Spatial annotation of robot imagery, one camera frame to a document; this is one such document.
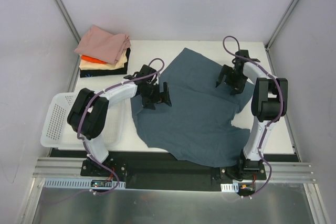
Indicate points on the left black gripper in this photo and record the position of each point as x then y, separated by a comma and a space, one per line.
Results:
157, 95

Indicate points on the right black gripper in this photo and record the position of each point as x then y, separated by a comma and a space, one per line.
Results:
230, 79

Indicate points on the folded pink t-shirt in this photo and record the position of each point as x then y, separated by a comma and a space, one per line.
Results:
102, 45

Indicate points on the folded cream t-shirt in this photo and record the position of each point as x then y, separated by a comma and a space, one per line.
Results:
84, 65

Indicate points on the aluminium frame post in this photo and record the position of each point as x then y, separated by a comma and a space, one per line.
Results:
283, 20
66, 17

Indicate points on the horizontal aluminium rail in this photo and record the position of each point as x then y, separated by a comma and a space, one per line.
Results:
282, 172

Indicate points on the teal blue t-shirt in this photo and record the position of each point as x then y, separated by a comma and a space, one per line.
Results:
197, 126

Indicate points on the left aluminium frame post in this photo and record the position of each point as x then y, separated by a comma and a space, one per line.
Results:
66, 17

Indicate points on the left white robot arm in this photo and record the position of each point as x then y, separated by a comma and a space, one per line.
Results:
87, 117

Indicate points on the folded orange t-shirt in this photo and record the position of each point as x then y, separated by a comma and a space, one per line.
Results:
92, 60

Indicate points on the white perforated plastic basket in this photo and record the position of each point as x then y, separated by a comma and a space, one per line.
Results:
57, 133

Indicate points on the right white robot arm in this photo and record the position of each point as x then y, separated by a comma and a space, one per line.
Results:
268, 105

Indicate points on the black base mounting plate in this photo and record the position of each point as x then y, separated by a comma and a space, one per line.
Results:
159, 171

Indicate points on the right white cable duct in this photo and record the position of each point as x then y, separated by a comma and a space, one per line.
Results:
236, 187

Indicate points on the left white cable duct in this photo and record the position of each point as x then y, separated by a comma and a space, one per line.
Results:
82, 184

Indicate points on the right aluminium frame post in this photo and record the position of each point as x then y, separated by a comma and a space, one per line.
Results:
283, 20

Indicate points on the white cable duct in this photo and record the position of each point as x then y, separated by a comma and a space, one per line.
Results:
82, 184
236, 187

